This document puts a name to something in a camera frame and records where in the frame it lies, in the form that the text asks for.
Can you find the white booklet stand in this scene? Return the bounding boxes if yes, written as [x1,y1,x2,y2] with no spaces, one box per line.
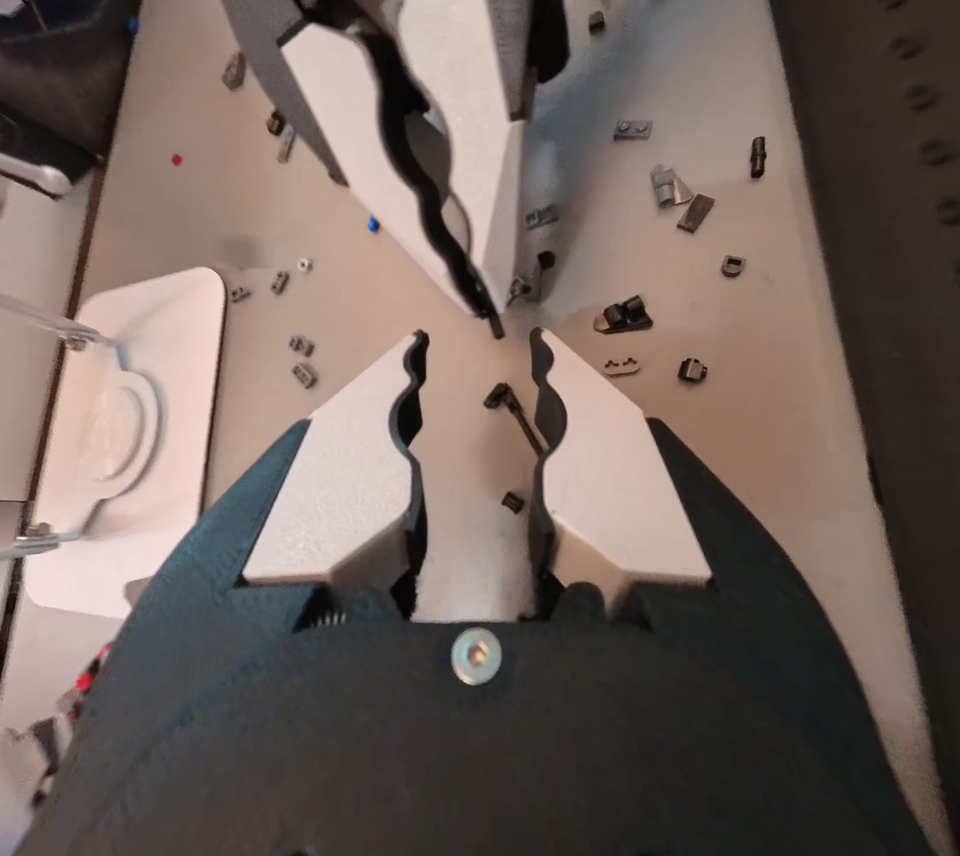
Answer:
[0,151,228,621]

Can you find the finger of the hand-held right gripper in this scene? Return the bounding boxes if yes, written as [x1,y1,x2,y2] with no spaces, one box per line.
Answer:
[348,0,526,308]
[281,23,504,340]

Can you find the dark lego set box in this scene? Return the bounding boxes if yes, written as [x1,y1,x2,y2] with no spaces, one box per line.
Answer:
[0,0,162,161]

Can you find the black perforated mat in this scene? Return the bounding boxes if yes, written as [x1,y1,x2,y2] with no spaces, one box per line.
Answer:
[750,0,960,856]

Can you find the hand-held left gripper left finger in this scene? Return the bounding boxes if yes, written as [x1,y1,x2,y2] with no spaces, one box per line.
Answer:
[241,329,432,621]

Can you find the grey lego car model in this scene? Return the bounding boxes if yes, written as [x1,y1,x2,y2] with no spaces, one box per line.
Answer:
[0,646,115,814]

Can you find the scattered loose lego pieces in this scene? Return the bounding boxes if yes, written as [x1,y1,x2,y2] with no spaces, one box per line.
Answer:
[168,0,770,516]

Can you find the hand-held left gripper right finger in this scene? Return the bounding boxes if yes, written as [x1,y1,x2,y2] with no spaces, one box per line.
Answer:
[527,327,714,621]

